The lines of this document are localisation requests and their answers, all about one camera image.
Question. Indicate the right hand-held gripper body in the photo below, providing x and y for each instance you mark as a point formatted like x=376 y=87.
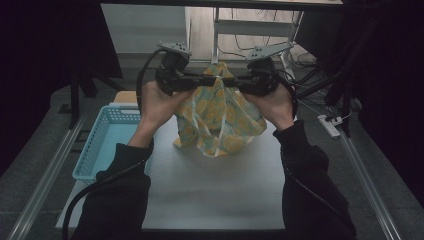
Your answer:
x=261 y=80

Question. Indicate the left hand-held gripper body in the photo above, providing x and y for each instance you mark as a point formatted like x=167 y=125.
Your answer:
x=173 y=80

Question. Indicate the orange slice print cloth bag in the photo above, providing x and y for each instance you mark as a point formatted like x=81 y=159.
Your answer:
x=220 y=126

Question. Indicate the light blue plastic basket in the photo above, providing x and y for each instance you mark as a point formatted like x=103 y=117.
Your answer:
x=110 y=140

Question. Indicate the person's left hand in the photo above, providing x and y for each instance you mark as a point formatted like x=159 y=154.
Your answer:
x=156 y=106

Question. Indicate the person's right hand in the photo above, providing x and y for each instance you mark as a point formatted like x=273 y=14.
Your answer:
x=278 y=106

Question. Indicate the white desk with metal legs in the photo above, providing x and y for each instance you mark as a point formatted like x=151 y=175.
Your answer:
x=253 y=27

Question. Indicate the white power strip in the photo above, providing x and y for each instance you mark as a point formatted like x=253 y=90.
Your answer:
x=328 y=126

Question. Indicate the white table mat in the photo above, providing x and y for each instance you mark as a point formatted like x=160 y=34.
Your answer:
x=213 y=186

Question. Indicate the black curtain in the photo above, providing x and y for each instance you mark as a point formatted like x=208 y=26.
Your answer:
x=393 y=83
x=40 y=66

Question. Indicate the aluminium rail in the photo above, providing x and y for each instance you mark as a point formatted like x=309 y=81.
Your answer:
x=43 y=183
x=366 y=186

